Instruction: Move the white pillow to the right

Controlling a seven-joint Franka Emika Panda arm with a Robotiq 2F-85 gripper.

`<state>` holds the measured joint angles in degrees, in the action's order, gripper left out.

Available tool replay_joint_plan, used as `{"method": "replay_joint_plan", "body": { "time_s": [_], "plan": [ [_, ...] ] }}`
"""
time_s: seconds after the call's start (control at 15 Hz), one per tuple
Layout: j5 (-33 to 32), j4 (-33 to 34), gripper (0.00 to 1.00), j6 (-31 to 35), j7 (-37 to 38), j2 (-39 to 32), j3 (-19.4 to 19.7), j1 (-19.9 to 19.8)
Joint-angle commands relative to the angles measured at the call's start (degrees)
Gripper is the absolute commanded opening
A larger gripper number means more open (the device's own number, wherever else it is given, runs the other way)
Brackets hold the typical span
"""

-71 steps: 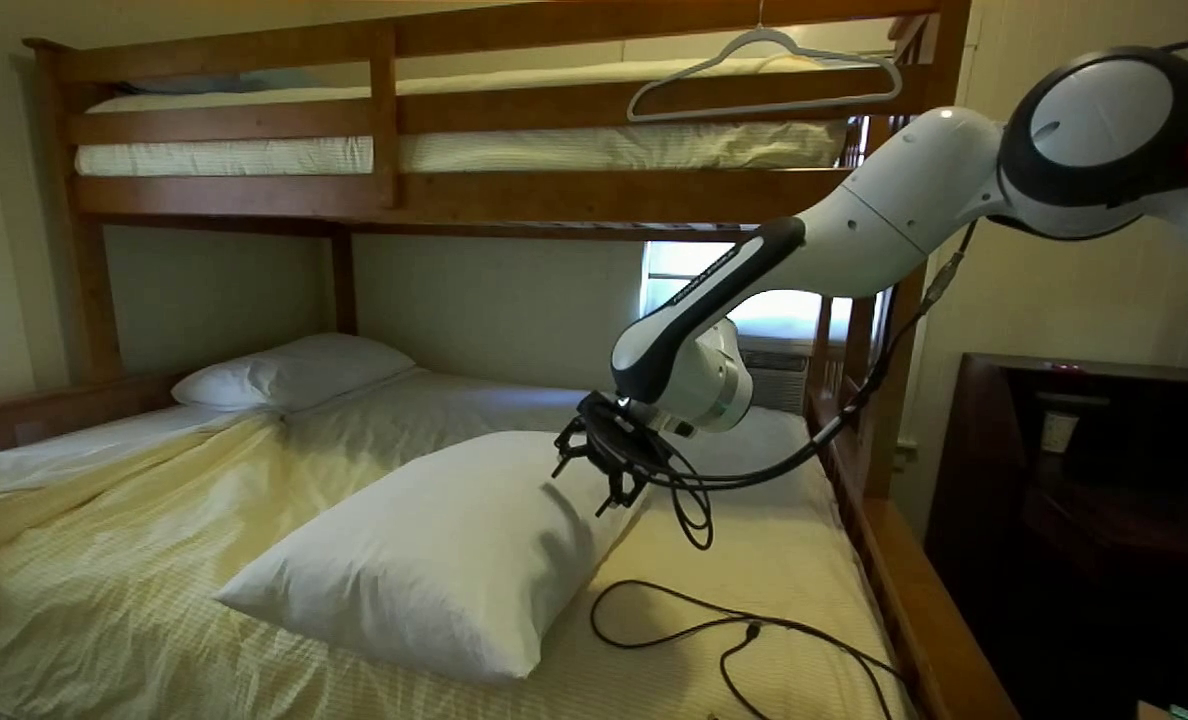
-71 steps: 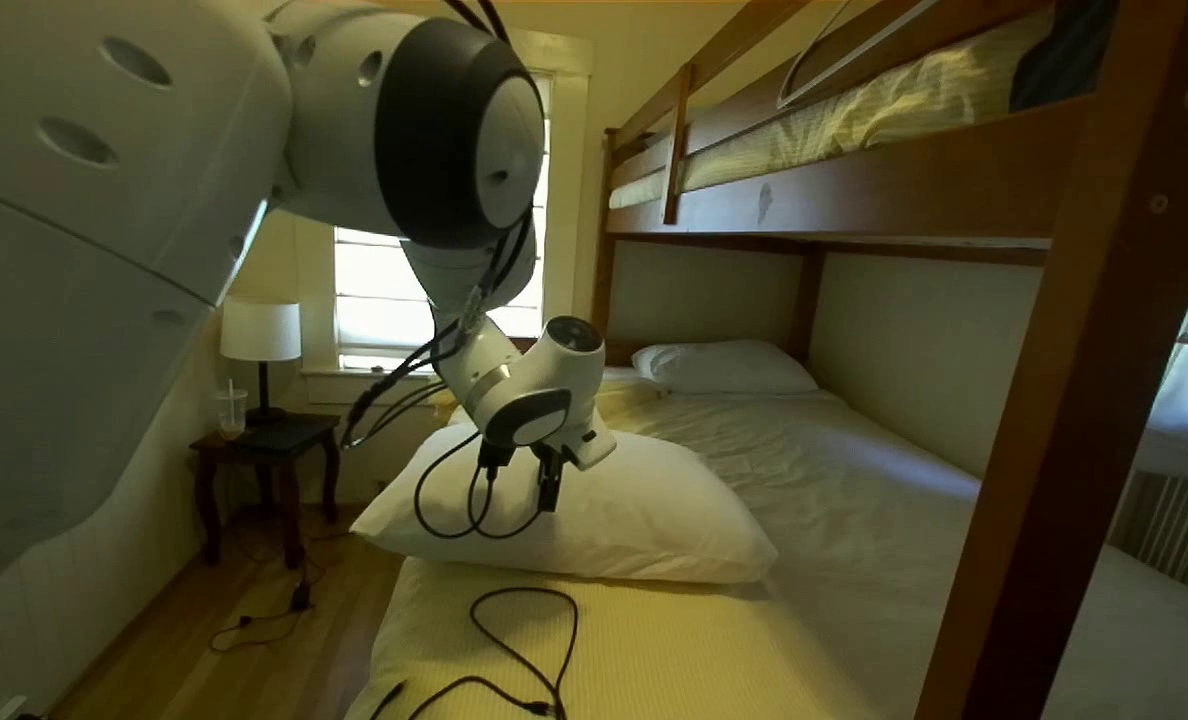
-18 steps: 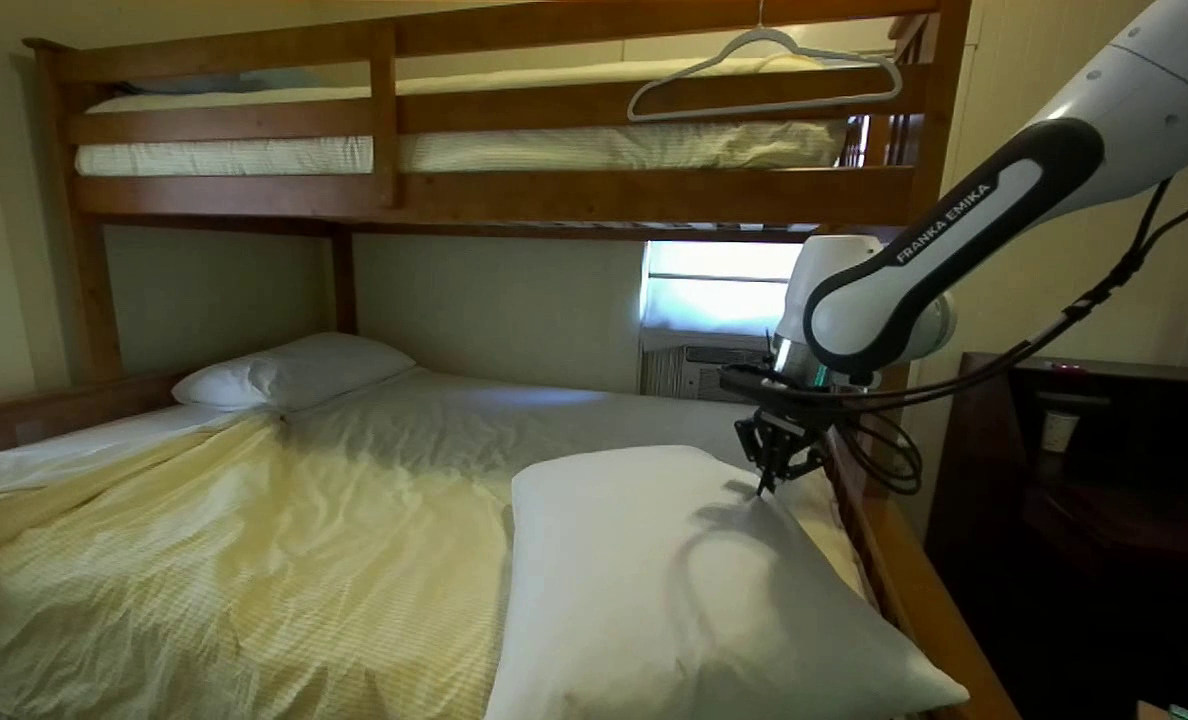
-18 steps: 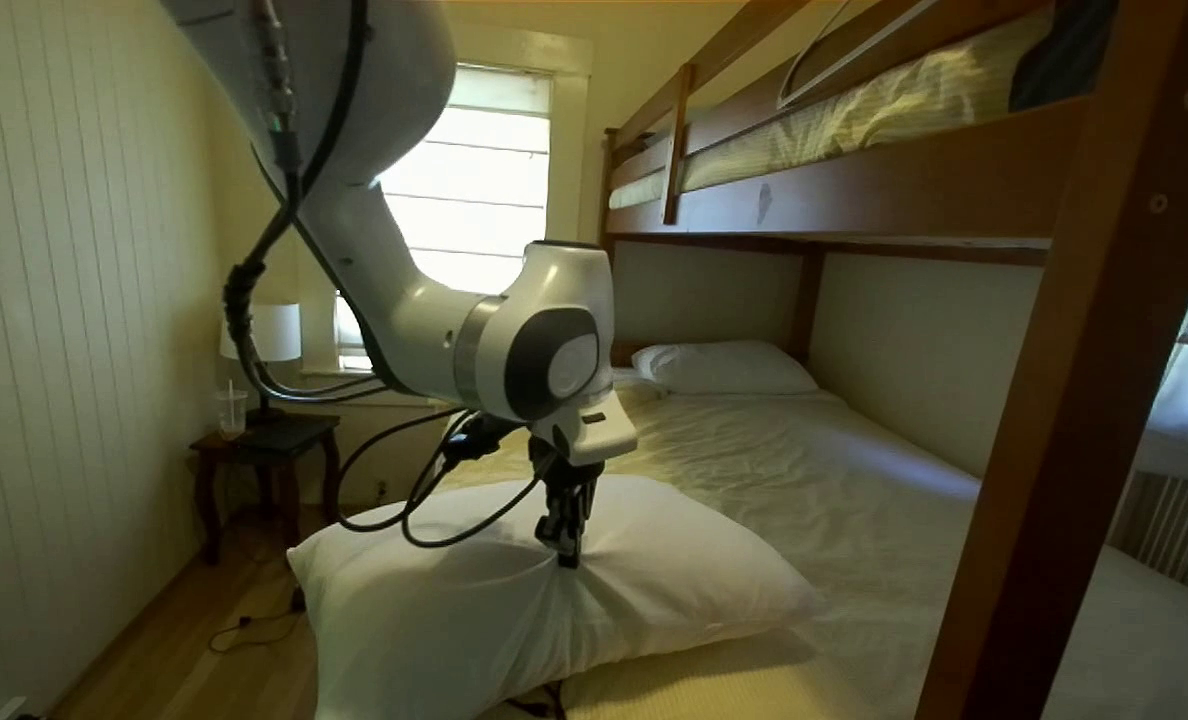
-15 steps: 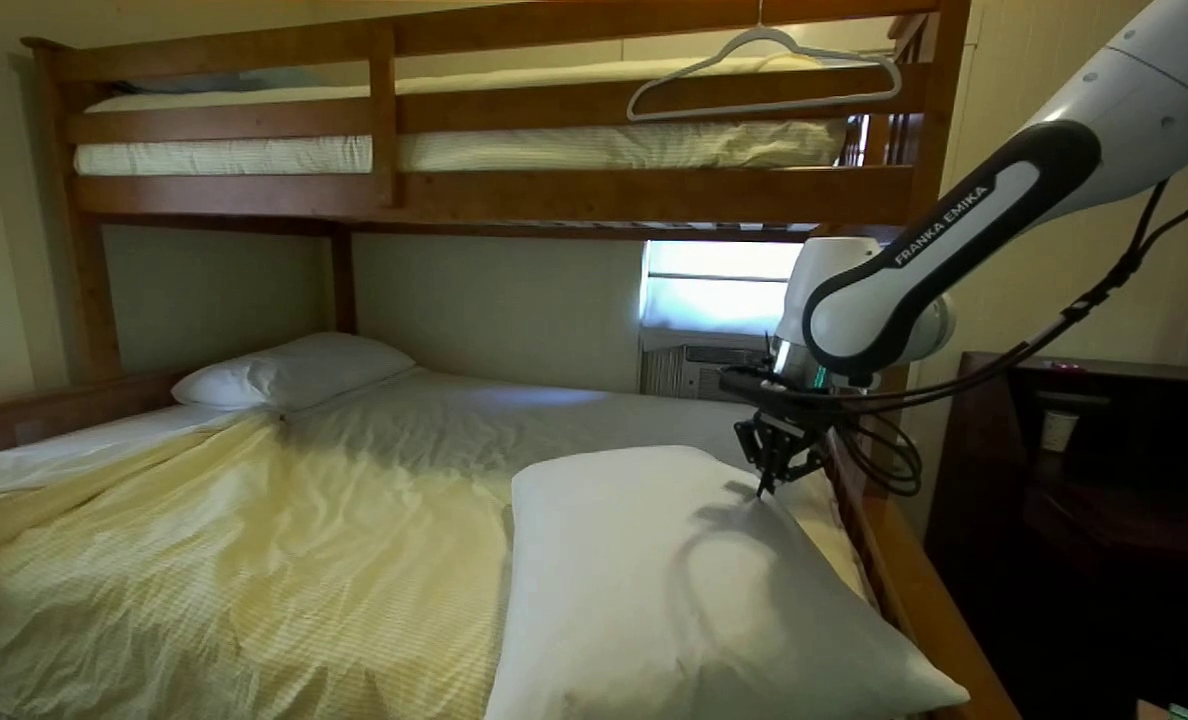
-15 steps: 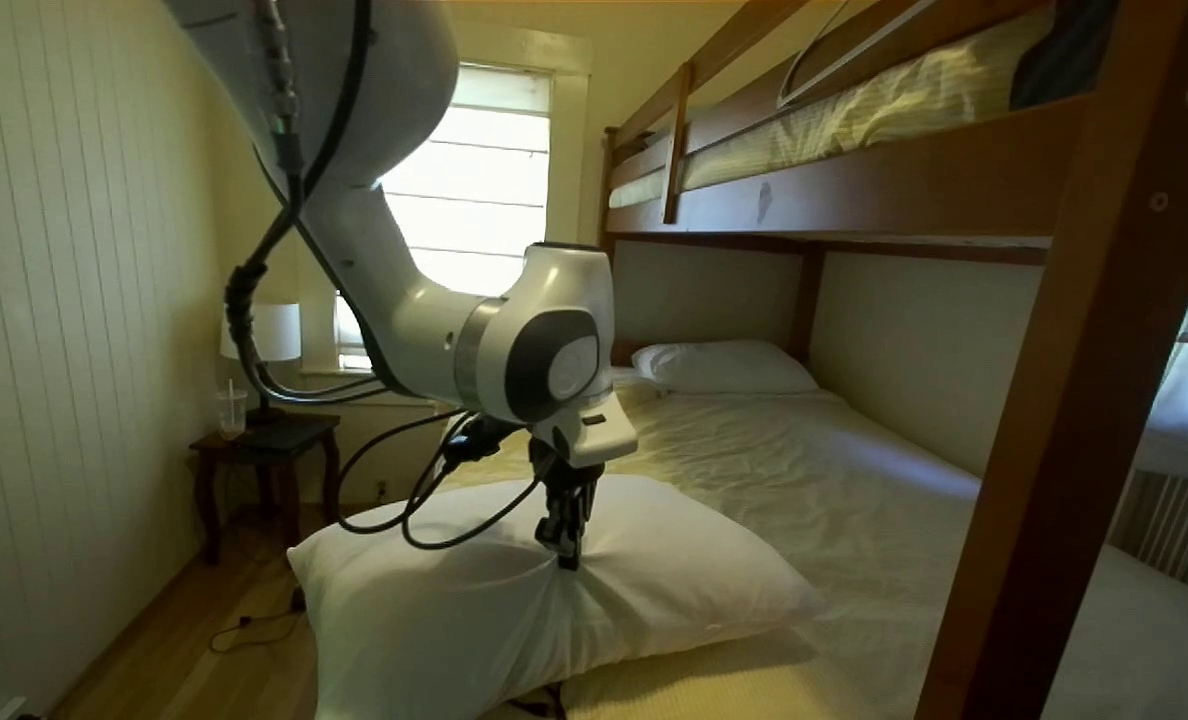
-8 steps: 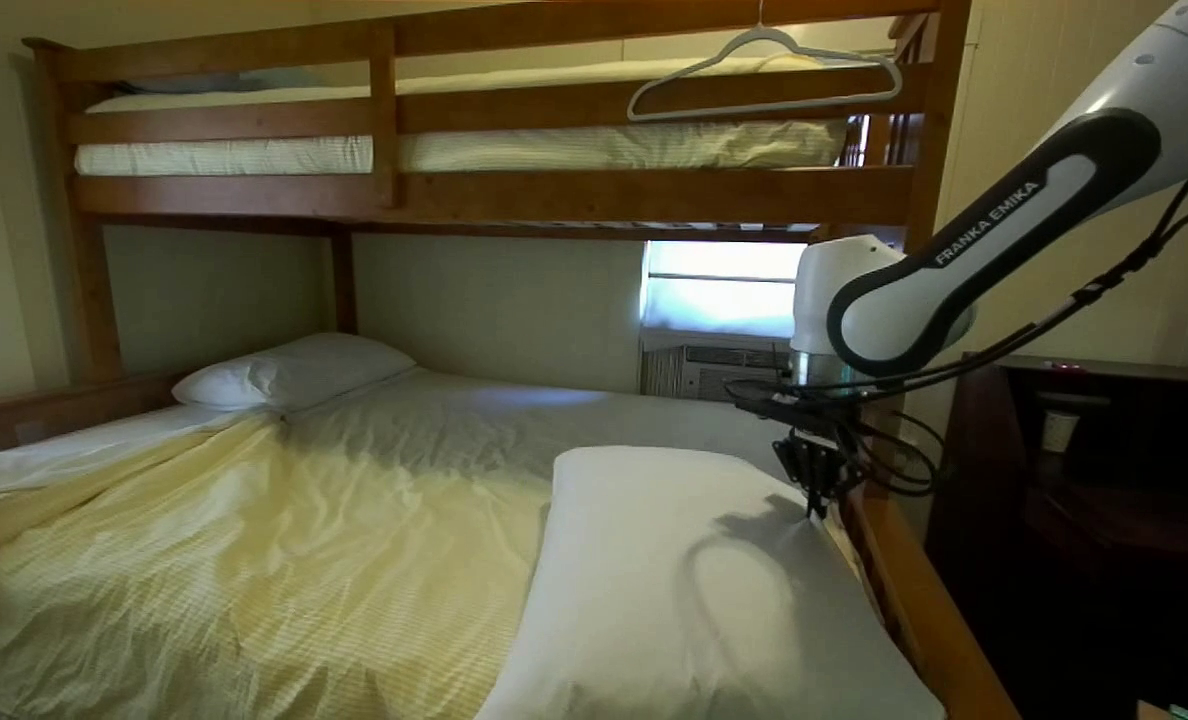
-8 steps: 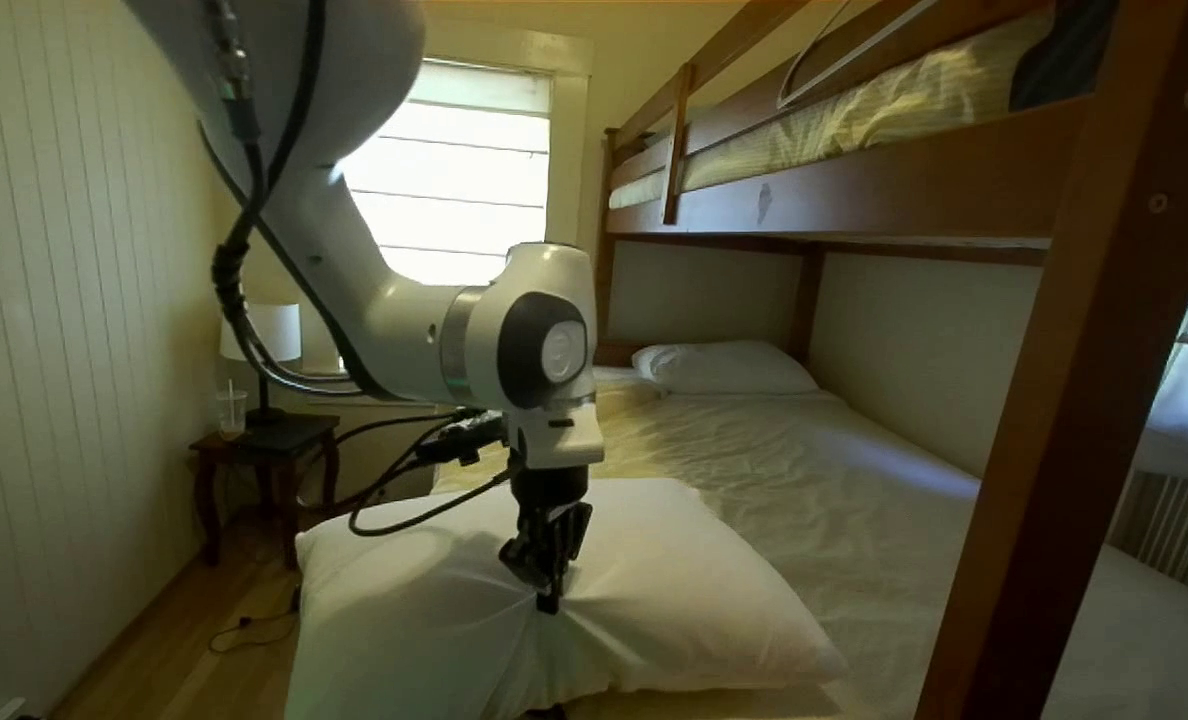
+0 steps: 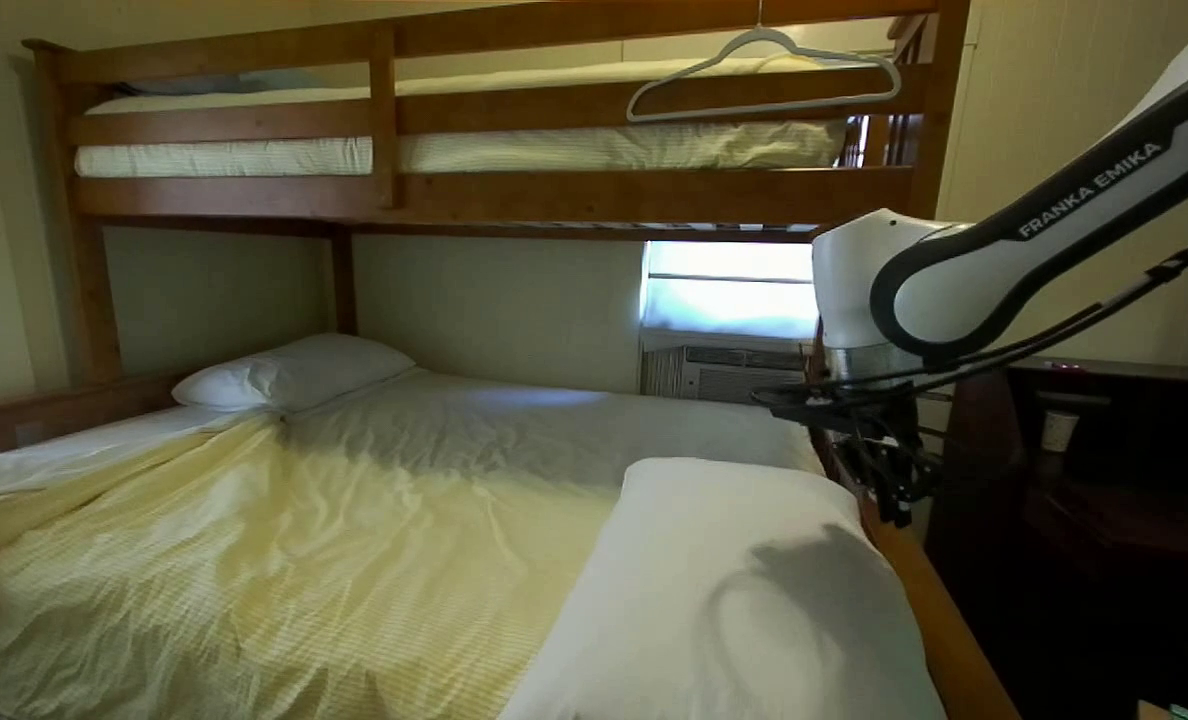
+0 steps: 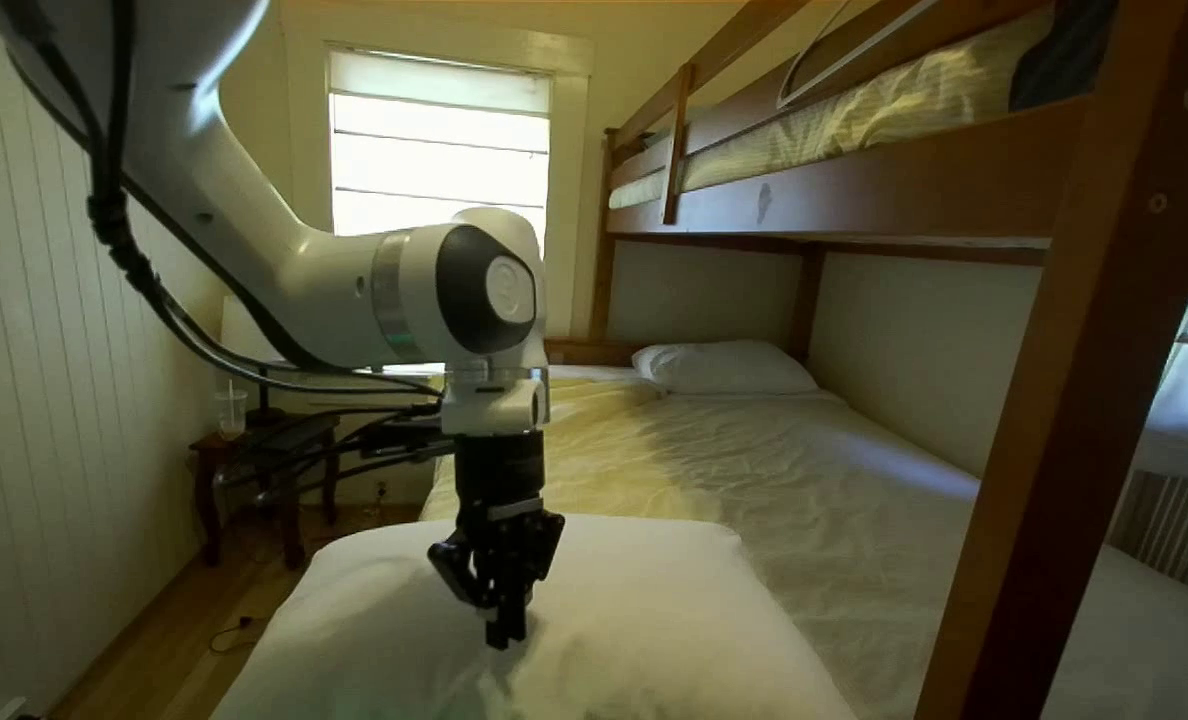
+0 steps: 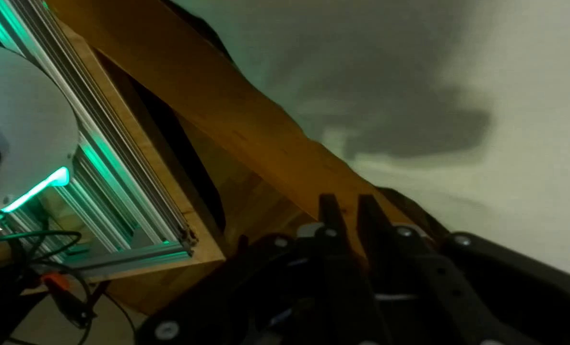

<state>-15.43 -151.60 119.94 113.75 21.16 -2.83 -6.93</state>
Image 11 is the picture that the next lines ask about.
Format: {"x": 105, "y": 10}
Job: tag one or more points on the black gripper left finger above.
{"x": 265, "y": 287}

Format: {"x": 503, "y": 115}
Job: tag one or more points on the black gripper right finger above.
{"x": 476, "y": 287}

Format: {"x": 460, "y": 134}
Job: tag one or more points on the large white pillow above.
{"x": 520, "y": 159}

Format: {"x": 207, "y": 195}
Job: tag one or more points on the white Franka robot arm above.
{"x": 21, "y": 126}

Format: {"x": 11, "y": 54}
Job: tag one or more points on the wooden mounting board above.
{"x": 169, "y": 192}

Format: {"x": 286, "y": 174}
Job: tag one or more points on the orange black clamp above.
{"x": 65, "y": 297}

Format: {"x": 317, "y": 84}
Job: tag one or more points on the aluminium profile frame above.
{"x": 123, "y": 192}

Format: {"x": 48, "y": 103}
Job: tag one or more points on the wooden bunk bed frame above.
{"x": 219, "y": 107}

